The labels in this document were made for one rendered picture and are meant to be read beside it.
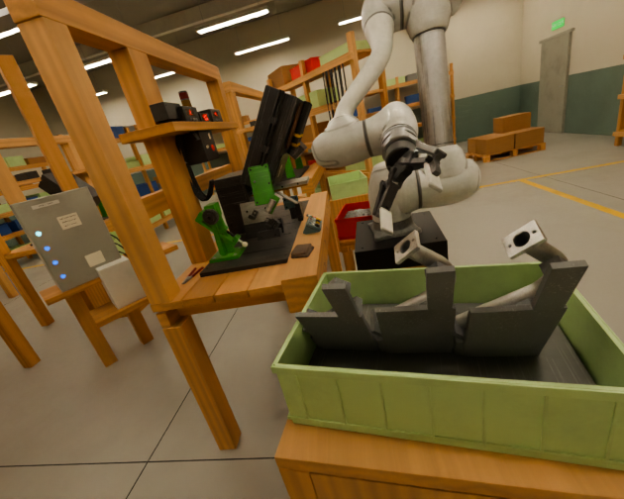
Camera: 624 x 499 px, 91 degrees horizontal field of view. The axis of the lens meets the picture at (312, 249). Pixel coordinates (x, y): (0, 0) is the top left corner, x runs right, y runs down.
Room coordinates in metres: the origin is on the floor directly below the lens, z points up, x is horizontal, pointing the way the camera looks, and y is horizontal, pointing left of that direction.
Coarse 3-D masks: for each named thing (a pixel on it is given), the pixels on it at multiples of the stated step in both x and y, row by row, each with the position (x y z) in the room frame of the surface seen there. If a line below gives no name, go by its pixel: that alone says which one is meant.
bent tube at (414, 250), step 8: (416, 232) 0.48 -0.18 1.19; (408, 240) 0.49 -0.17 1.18; (416, 240) 0.46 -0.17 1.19; (400, 248) 0.49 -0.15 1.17; (408, 248) 0.50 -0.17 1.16; (416, 248) 0.45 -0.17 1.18; (424, 248) 0.48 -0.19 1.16; (400, 256) 0.48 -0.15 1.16; (408, 256) 0.47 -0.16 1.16; (416, 256) 0.47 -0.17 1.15; (424, 256) 0.47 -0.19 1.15; (432, 256) 0.47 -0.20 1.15; (440, 256) 0.48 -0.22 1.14; (424, 264) 0.48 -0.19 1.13; (448, 264) 0.48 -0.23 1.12; (416, 296) 0.55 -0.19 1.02; (424, 296) 0.53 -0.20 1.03; (400, 304) 0.57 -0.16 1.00; (408, 304) 0.55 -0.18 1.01; (416, 304) 0.54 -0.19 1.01
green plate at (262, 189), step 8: (248, 168) 1.72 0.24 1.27; (256, 168) 1.71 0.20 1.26; (264, 168) 1.70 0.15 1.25; (256, 176) 1.70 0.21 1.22; (264, 176) 1.69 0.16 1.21; (256, 184) 1.69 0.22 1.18; (264, 184) 1.68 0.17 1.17; (256, 192) 1.69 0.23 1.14; (264, 192) 1.67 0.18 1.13; (272, 192) 1.67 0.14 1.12; (256, 200) 1.68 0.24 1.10; (264, 200) 1.67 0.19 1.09
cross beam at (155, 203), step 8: (216, 168) 2.27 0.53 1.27; (224, 168) 2.35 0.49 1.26; (200, 176) 1.94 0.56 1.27; (208, 176) 2.05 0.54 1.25; (216, 176) 2.17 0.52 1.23; (200, 184) 1.90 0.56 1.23; (208, 184) 2.01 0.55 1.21; (160, 192) 1.49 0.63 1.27; (144, 200) 1.35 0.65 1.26; (152, 200) 1.40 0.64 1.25; (160, 200) 1.47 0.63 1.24; (152, 208) 1.38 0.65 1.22; (160, 208) 1.44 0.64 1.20; (168, 208) 1.50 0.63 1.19; (152, 216) 1.36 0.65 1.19
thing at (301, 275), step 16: (320, 192) 2.48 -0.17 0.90; (320, 208) 1.97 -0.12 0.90; (304, 224) 1.69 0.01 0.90; (304, 240) 1.42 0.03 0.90; (320, 240) 1.37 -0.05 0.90; (320, 256) 1.21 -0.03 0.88; (288, 272) 1.09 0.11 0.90; (304, 272) 1.05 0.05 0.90; (320, 272) 1.11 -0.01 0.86; (288, 288) 1.03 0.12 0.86; (304, 288) 1.02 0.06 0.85; (288, 304) 1.03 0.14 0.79; (304, 304) 1.02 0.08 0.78
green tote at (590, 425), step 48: (384, 288) 0.81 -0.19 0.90; (480, 288) 0.71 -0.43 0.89; (288, 336) 0.60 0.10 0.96; (576, 336) 0.49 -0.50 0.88; (288, 384) 0.51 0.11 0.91; (336, 384) 0.46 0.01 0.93; (384, 384) 0.43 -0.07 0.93; (432, 384) 0.39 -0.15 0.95; (480, 384) 0.36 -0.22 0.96; (528, 384) 0.34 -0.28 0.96; (576, 384) 0.32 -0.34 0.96; (384, 432) 0.43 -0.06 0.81; (432, 432) 0.39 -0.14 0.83; (480, 432) 0.37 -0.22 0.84; (528, 432) 0.34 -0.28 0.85; (576, 432) 0.31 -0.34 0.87
